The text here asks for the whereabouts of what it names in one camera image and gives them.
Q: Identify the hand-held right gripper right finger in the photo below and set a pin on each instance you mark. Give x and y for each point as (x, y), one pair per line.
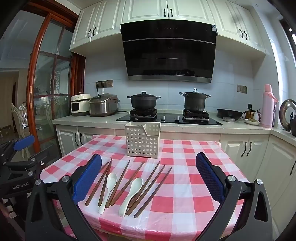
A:
(209, 178)

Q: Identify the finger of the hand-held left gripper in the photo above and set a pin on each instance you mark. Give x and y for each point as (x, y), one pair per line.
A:
(34, 160)
(23, 141)

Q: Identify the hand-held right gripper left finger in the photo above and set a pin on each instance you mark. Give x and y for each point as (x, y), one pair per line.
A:
(89, 178)

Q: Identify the white ceramic spoon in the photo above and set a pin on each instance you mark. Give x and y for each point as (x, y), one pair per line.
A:
(111, 179)
(137, 184)

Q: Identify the row of wooden chopsticks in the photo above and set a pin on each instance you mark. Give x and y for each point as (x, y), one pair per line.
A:
(153, 192)

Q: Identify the white plastic lattice basket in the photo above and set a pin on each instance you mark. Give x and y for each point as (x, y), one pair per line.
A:
(142, 154)

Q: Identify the red checked tablecloth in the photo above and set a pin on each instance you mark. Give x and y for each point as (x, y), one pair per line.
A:
(185, 185)

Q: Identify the white ornate chair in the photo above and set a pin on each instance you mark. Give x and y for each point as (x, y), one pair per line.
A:
(17, 115)

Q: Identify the white base cabinets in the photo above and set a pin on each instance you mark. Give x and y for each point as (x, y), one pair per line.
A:
(233, 148)

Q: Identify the small steel bowl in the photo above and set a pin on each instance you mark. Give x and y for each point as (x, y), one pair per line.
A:
(228, 119)

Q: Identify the wooden framed glass door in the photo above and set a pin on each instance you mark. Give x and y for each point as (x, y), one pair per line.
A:
(31, 76)

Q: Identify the white electric cooker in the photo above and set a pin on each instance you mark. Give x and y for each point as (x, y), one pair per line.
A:
(79, 105)

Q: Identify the black wok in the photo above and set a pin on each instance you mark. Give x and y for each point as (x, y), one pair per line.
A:
(229, 113)

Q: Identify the white plate of food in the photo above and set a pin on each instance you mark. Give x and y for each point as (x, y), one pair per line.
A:
(252, 122)

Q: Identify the black glass gas cooktop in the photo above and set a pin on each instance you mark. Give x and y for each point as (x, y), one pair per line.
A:
(168, 119)

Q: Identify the silver rice cooker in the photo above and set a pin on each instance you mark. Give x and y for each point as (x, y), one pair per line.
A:
(103, 105)

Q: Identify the brown oil bottle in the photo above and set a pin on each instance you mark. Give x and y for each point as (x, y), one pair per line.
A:
(249, 113)

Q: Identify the tall dark stock pot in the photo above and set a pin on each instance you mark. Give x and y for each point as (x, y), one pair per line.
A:
(195, 102)

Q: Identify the small white bottle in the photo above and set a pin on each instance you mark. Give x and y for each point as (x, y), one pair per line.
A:
(257, 115)

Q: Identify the pink thermos flask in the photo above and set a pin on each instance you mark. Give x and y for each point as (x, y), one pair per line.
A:
(267, 109)

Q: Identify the black casserole pot with lid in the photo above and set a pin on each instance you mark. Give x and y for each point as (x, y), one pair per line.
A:
(143, 102)

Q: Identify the glass pot lid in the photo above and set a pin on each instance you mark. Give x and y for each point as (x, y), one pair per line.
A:
(285, 113)

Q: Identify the black range hood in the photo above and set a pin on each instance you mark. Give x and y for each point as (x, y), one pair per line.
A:
(168, 51)

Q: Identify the wall light switch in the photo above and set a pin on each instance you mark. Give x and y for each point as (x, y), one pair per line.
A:
(241, 89)

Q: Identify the wall power socket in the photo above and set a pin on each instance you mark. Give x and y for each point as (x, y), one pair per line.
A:
(105, 83)

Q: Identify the white wall cabinets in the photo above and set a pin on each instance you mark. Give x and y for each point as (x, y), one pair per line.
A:
(104, 20)

